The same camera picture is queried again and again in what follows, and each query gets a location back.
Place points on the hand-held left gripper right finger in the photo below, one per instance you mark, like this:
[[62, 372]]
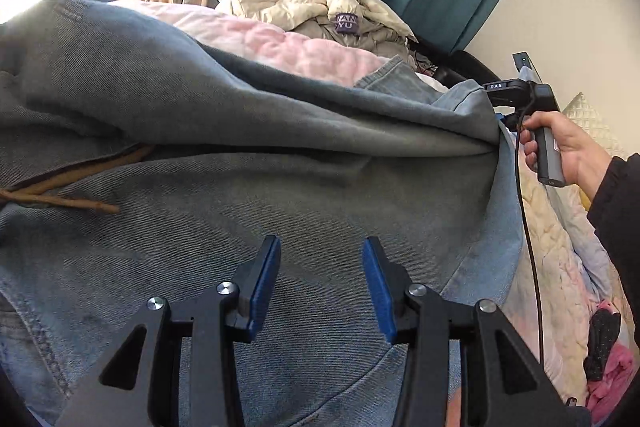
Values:
[[380, 292]]

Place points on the blue denim jeans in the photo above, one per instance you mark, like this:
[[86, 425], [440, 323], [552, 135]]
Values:
[[250, 167]]

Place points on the white textured pillow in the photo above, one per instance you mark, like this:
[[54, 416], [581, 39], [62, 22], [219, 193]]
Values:
[[590, 119]]

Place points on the grey garment with purple label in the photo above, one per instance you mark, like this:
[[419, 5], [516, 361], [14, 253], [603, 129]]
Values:
[[375, 32]]

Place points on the pink quilt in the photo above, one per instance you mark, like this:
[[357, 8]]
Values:
[[300, 52]]

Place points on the black sofa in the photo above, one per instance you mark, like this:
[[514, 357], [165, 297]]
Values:
[[465, 67]]

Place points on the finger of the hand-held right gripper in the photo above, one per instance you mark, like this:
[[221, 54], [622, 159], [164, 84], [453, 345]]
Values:
[[506, 121], [525, 67]]

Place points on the black dotted garment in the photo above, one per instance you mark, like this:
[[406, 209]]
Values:
[[602, 342]]

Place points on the person's right hand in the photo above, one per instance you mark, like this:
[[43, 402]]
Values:
[[575, 147]]

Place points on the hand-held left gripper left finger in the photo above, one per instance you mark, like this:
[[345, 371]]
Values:
[[262, 287]]

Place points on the person's right forearm black sleeve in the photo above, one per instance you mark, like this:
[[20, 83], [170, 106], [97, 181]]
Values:
[[620, 217]]

